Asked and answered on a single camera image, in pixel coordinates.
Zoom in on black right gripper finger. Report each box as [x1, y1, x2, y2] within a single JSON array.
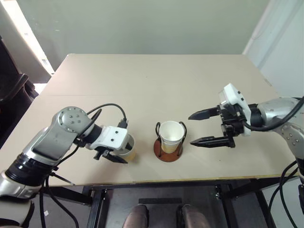
[[190, 133, 236, 149], [188, 106, 223, 121]]

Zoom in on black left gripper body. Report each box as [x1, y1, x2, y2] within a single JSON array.
[[93, 147, 114, 161]]

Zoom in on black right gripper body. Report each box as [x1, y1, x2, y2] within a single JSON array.
[[217, 104, 246, 138]]

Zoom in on white paper cup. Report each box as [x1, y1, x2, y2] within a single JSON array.
[[117, 133, 137, 162], [158, 121, 185, 154]]

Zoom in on dark rounded robot foot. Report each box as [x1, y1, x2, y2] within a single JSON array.
[[122, 204, 150, 228], [176, 204, 210, 228]]

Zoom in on black chair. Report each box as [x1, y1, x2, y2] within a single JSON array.
[[0, 35, 40, 148]]

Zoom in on white leaning board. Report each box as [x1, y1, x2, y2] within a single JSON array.
[[0, 0, 57, 84]]

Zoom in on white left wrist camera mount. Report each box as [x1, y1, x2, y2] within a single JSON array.
[[85, 125, 128, 151]]

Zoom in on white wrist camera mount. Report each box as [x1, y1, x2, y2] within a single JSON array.
[[218, 83, 252, 138], [85, 125, 128, 151]]

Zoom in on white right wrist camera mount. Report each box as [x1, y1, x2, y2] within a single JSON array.
[[218, 83, 252, 138]]

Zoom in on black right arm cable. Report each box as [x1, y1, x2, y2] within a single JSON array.
[[241, 96, 304, 132]]

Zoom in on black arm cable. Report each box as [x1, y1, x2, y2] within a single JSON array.
[[71, 103, 130, 152], [241, 96, 304, 132]]

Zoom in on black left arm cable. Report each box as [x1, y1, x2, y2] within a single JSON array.
[[71, 103, 130, 152]]

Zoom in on wire cup holder wooden base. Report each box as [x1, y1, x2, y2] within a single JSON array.
[[153, 121, 188, 163]]

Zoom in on black metal table frame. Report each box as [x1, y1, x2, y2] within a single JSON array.
[[40, 177, 287, 228]]

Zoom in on black hanging cables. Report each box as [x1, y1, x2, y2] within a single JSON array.
[[267, 160, 304, 228], [38, 166, 80, 228]]

